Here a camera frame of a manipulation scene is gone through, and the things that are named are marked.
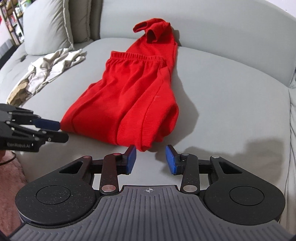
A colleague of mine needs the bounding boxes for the red sweatpants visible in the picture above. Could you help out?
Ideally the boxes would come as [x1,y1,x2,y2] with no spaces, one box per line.
[61,18,179,151]

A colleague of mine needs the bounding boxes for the crumpled beige garment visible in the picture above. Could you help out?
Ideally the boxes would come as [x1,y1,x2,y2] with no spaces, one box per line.
[6,48,87,107]

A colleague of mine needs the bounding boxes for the large grey cushion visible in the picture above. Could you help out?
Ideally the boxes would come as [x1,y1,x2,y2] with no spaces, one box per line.
[23,0,74,56]

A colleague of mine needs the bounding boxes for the light grey sofa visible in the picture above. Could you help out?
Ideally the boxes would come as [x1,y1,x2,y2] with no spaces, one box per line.
[0,0,296,235]

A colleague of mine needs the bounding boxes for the beige back cushion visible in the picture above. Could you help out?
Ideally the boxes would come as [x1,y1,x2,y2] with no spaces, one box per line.
[69,0,103,44]

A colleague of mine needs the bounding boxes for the cluttered shelf unit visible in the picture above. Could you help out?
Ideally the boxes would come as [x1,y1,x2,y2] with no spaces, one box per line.
[1,0,34,48]

